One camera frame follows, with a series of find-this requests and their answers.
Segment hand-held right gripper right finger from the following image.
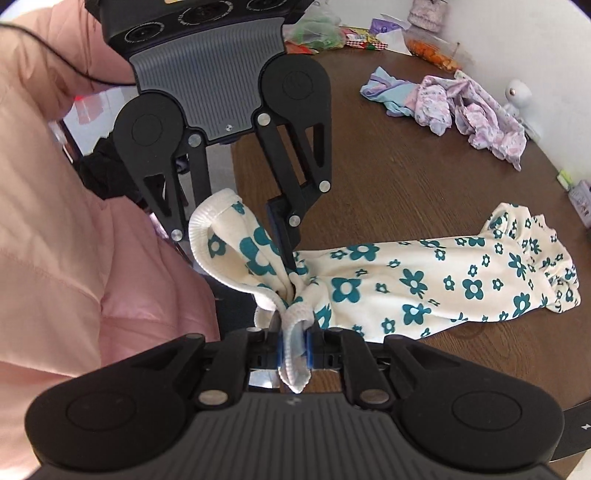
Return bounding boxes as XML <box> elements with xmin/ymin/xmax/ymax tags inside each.
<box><xmin>305</xmin><ymin>327</ymin><xmax>462</xmax><ymax>411</ymax></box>

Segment pink floral garment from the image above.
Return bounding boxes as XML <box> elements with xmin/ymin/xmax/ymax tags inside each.
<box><xmin>413</xmin><ymin>74</ymin><xmax>527</xmax><ymax>172</ymax></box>

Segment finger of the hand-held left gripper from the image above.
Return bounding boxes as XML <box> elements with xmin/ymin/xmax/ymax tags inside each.
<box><xmin>136</xmin><ymin>131</ymin><xmax>215</xmax><ymax>243</ymax></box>
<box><xmin>253</xmin><ymin>111</ymin><xmax>333</xmax><ymax>278</ymax></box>

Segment red checked snack packet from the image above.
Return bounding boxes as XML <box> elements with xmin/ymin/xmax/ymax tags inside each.
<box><xmin>344</xmin><ymin>28</ymin><xmax>391</xmax><ymax>52</ymax></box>

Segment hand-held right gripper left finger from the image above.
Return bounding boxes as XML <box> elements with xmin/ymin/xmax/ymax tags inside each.
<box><xmin>131</xmin><ymin>327</ymin><xmax>284</xmax><ymax>411</ymax></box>

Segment cream green-flowered pants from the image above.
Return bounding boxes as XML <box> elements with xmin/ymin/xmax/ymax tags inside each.
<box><xmin>188</xmin><ymin>188</ymin><xmax>581</xmax><ymax>394</ymax></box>

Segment purple blue garment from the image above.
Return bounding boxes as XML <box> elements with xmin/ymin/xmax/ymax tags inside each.
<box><xmin>360</xmin><ymin>66</ymin><xmax>423</xmax><ymax>117</ymax></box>

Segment clear bag of green snacks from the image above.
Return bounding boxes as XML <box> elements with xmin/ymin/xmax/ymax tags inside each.
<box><xmin>283</xmin><ymin>7</ymin><xmax>347</xmax><ymax>54</ymax></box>

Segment person's pink jacket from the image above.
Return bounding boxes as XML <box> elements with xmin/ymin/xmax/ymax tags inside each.
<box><xmin>0</xmin><ymin>111</ymin><xmax>222</xmax><ymax>480</ymax></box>

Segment thin black cable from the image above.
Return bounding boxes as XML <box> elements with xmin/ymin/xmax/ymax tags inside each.
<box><xmin>0</xmin><ymin>21</ymin><xmax>137</xmax><ymax>86</ymax></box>

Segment grey tin box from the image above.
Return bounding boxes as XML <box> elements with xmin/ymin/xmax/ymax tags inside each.
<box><xmin>568</xmin><ymin>180</ymin><xmax>591</xmax><ymax>217</ymax></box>

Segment clear bag of oranges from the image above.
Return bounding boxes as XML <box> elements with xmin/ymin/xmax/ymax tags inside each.
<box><xmin>405</xmin><ymin>34</ymin><xmax>467</xmax><ymax>70</ymax></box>

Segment white round toy robot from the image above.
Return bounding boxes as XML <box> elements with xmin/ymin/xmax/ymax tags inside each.
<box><xmin>503</xmin><ymin>79</ymin><xmax>541</xmax><ymax>141</ymax></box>

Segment purple tissue packet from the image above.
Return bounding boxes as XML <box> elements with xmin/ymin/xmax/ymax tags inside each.
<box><xmin>372</xmin><ymin>14</ymin><xmax>411</xmax><ymax>49</ymax></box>

